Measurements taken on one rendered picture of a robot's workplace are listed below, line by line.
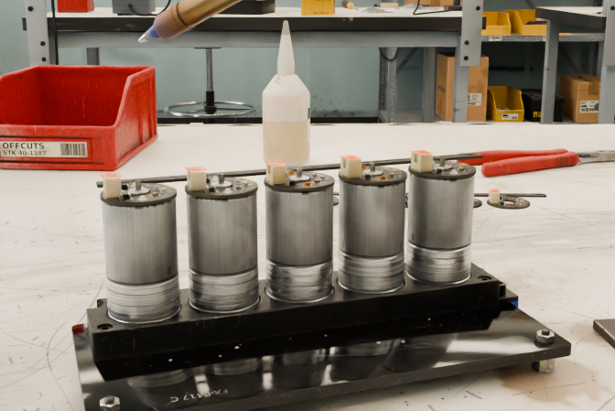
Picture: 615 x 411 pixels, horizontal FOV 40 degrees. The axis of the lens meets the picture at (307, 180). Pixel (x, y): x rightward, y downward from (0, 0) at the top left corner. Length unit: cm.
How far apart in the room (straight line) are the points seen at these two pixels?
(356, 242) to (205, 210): 6
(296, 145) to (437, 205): 29
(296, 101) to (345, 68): 414
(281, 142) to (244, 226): 31
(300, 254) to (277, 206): 2
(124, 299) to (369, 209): 9
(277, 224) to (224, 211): 2
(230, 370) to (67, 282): 13
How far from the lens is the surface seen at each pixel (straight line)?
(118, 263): 28
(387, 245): 30
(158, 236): 28
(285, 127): 59
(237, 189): 28
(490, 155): 61
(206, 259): 29
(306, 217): 29
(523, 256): 42
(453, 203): 31
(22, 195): 55
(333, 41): 264
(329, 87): 473
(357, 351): 29
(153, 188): 29
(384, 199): 30
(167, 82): 476
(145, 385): 27
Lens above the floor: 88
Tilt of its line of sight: 14 degrees down
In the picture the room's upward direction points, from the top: straight up
